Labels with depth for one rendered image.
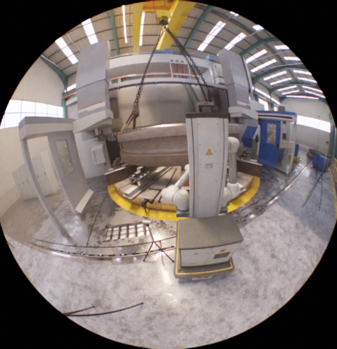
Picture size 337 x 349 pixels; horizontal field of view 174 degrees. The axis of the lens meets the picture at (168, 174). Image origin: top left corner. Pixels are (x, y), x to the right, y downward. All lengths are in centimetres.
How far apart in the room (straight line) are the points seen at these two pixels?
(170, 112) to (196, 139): 467
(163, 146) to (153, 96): 347
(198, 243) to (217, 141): 83
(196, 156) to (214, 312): 179
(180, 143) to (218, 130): 163
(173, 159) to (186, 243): 183
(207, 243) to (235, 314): 123
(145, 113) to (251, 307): 632
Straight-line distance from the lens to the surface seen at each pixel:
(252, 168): 361
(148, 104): 542
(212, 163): 96
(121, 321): 186
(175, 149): 248
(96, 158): 545
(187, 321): 169
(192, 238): 98
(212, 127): 91
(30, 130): 278
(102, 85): 442
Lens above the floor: 167
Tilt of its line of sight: 23 degrees down
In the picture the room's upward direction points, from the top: 7 degrees counter-clockwise
